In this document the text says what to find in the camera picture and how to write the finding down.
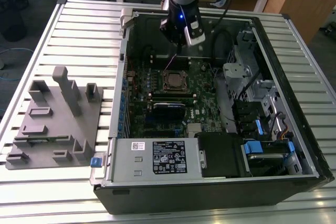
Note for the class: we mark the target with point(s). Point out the black office chair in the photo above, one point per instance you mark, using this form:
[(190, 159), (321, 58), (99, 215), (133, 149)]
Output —
[(15, 27)]

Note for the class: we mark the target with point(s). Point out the blue release latch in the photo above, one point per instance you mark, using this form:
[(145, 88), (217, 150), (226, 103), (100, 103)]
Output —
[(96, 162)]

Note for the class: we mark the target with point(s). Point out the black disk bay bracket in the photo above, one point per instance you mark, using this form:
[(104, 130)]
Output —
[(246, 113)]

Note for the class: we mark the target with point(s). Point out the silver chipset heatsink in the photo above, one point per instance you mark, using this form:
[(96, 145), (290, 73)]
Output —
[(194, 127)]

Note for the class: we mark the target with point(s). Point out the silver CPU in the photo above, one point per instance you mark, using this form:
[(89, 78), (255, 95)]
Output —
[(175, 79)]

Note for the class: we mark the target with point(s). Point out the silver metal drive cage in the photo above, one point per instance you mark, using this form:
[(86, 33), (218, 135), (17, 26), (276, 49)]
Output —
[(236, 70)]

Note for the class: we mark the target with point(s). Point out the grey parts rack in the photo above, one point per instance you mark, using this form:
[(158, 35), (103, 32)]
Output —
[(52, 119)]

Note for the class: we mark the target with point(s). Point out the grey power supply unit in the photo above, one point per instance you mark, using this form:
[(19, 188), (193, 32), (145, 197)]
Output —
[(126, 166)]

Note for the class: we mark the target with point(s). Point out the black PC case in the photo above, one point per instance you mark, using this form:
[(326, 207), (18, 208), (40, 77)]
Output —
[(183, 197)]

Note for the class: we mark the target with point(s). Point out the green motherboard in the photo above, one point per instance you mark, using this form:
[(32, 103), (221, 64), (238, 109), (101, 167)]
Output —
[(207, 103)]

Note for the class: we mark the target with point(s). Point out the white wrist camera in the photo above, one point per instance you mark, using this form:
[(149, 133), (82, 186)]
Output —
[(195, 37)]

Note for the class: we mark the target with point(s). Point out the black graphics card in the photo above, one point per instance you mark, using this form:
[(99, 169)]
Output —
[(169, 115)]

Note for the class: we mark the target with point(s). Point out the grey case latch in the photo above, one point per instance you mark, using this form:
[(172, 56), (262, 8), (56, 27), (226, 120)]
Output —
[(126, 16)]

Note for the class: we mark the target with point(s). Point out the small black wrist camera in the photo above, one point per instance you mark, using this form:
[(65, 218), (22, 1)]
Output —
[(165, 25)]

